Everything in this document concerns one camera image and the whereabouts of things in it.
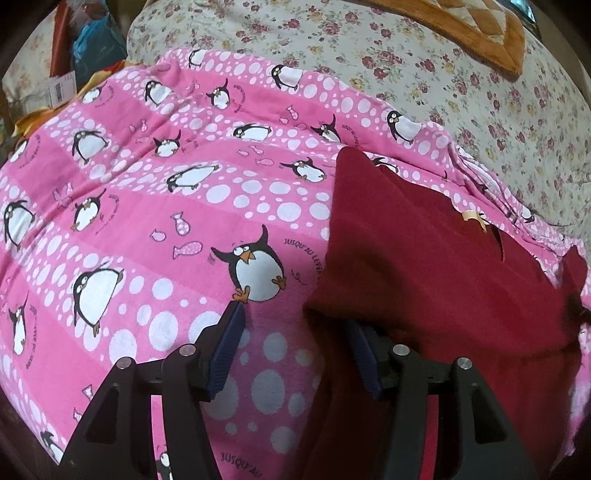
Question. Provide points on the white labelled packet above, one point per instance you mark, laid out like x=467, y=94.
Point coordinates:
x=62, y=87

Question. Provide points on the floral bed sheet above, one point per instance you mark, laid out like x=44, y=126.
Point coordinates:
x=392, y=60

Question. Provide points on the red cardboard box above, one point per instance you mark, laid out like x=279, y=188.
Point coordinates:
x=62, y=41

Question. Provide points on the blue plastic bag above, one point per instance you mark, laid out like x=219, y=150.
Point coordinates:
x=94, y=46

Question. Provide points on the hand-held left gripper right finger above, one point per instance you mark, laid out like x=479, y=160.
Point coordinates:
x=364, y=360

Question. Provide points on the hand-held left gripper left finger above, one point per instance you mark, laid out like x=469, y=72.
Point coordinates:
x=226, y=351

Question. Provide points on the dark red garment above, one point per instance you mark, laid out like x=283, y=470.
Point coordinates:
x=415, y=254

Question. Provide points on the orange quilted cushion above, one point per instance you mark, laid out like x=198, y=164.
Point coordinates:
x=485, y=41

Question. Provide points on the pink penguin print blanket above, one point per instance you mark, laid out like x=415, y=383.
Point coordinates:
x=138, y=207

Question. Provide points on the yellow cloth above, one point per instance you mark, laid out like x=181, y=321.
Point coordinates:
x=32, y=121

